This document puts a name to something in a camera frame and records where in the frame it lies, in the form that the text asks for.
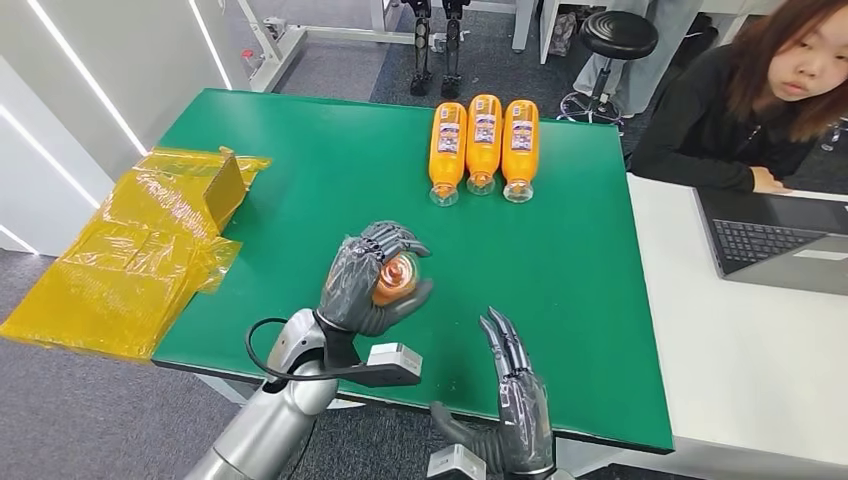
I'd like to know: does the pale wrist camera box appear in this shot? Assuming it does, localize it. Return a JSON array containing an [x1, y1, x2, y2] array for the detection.
[[365, 342, 425, 380], [426, 444, 488, 480]]

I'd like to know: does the white table leg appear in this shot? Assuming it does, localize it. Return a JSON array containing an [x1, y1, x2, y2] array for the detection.
[[192, 373, 248, 406]]

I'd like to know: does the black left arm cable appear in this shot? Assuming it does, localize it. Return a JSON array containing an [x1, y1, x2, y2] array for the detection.
[[244, 316, 372, 385]]

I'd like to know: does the black robot leg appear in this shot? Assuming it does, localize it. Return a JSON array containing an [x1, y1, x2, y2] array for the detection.
[[439, 0, 472, 101], [400, 0, 434, 98]]

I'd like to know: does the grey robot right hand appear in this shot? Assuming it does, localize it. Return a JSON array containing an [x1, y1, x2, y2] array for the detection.
[[430, 306, 558, 479]]

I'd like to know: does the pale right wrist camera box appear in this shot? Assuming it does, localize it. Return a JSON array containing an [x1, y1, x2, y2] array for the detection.
[[426, 444, 488, 480]]

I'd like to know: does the black round stool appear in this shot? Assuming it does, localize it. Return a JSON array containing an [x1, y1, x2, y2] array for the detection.
[[556, 10, 660, 128]]

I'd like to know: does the white metal stand frame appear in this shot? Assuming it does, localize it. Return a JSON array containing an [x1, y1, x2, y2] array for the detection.
[[235, 0, 439, 93]]

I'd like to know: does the cardboard box in yellow film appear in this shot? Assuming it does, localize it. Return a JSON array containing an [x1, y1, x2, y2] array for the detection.
[[0, 145, 274, 363]]

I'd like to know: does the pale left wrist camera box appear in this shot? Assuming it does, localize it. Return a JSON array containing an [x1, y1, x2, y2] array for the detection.
[[365, 342, 425, 380]]

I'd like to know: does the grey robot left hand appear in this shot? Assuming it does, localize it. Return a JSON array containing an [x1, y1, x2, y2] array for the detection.
[[317, 220, 435, 338]]

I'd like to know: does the seated person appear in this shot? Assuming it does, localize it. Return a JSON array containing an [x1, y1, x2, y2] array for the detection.
[[627, 0, 848, 195]]

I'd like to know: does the grey laptop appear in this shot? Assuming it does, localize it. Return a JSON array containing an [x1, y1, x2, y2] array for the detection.
[[694, 187, 848, 297]]

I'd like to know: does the patterned bag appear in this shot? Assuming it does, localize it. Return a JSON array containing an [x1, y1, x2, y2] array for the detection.
[[547, 11, 578, 58]]

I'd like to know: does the orange bottle with clear cap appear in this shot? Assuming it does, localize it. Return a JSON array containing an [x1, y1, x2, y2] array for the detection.
[[372, 251, 423, 308], [428, 101, 469, 208], [500, 99, 541, 204], [465, 93, 504, 197]]

